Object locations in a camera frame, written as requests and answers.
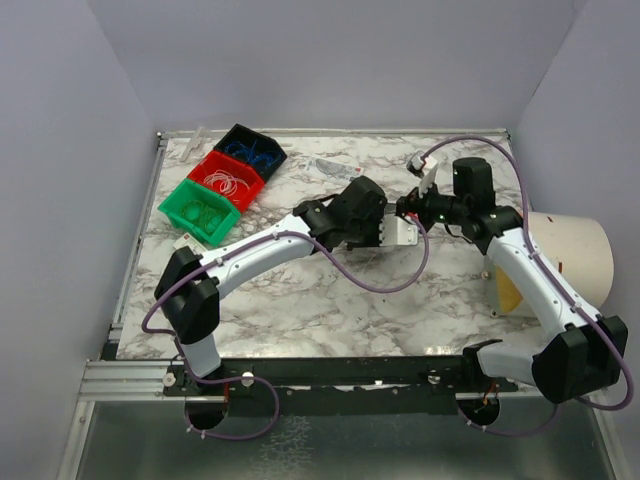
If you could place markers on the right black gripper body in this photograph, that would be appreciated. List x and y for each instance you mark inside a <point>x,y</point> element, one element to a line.
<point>413,204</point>

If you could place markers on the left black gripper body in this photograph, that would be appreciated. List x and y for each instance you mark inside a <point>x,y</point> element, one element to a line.
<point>373,232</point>

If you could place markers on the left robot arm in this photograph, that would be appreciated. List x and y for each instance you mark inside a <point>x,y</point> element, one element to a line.
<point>192,285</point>

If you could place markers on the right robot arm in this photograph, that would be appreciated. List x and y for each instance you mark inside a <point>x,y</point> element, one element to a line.
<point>584,349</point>

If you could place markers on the flat printed packet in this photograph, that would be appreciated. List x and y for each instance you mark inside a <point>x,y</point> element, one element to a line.
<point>331,171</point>

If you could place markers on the red storage bin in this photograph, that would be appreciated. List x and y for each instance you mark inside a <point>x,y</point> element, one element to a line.
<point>235,181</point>

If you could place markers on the black storage bin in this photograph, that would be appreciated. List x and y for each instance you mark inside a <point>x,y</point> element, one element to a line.
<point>258,151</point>

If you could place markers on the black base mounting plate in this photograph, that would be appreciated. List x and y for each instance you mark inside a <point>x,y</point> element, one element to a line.
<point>246,387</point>

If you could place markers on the white cylindrical container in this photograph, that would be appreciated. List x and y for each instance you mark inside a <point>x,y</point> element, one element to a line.
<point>578,248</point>

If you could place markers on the green storage bin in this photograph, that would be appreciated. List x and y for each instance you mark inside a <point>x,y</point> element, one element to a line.
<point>206,215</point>

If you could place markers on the clear plastic piece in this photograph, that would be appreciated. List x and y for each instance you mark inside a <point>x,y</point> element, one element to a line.
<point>193,143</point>

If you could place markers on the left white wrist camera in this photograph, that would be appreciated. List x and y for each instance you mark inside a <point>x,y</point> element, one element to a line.
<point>396,231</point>

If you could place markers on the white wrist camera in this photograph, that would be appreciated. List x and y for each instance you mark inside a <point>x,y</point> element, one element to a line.
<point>425,168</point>
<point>396,231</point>

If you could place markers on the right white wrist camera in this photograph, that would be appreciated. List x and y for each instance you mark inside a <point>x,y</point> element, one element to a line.
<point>425,168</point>

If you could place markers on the aluminium table edge rail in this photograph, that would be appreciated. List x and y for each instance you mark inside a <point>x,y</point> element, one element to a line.
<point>337,132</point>

